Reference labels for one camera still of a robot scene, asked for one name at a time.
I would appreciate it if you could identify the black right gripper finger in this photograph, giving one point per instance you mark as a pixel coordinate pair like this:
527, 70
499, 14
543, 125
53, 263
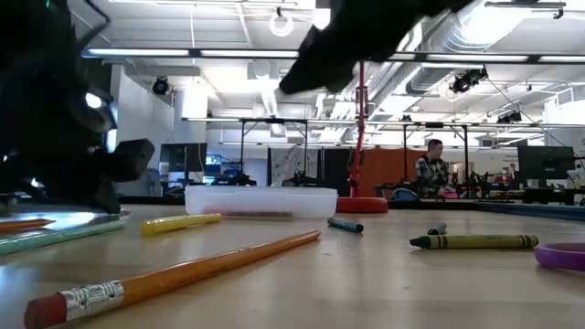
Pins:
320, 59

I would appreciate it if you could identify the blue chair back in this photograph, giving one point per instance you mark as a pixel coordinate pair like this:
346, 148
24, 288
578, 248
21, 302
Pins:
404, 195

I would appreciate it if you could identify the black ceiling spotlight pair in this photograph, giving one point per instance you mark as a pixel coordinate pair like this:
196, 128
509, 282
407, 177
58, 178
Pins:
509, 118

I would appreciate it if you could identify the person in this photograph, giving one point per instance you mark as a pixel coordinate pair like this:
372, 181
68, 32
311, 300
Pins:
432, 173

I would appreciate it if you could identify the red desk lamp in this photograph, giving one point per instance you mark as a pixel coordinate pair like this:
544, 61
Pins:
361, 205

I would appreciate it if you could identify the silver ventilation duct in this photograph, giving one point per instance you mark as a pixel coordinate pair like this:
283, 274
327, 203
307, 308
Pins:
429, 77

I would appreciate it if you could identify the purple scissors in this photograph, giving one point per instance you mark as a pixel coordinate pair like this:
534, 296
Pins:
553, 261

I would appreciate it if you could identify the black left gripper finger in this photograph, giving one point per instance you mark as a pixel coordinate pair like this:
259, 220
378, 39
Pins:
107, 196

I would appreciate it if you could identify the black background station frame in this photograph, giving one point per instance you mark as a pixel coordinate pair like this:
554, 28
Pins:
465, 151
241, 146

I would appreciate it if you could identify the black monitor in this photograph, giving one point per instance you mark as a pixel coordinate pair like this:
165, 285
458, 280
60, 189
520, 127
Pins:
183, 157
546, 162

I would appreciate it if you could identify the black pen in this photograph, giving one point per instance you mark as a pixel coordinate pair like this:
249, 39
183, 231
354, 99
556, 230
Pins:
256, 214

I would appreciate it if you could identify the black ceiling camera cluster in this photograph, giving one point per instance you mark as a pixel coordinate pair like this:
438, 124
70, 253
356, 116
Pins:
466, 81

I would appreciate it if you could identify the orange pencil with eraser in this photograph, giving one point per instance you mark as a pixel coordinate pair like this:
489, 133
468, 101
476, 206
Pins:
205, 262

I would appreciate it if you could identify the orange marker pen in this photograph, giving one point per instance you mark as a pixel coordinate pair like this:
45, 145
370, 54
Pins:
23, 225

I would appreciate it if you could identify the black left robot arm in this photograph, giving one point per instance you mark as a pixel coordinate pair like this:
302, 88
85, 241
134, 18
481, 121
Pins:
36, 68

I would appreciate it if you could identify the clear plastic supply box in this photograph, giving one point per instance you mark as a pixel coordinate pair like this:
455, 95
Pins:
260, 201

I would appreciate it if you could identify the orange partition panel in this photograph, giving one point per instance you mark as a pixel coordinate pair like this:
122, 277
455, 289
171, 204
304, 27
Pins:
388, 166

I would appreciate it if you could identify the yellow-green crayon black bands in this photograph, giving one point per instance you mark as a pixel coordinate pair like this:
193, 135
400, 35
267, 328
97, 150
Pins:
475, 241

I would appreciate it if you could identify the grey cabinet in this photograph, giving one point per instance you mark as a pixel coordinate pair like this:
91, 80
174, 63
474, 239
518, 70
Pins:
153, 187

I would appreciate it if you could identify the yellow highlighter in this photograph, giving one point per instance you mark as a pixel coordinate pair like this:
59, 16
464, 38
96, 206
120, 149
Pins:
178, 224

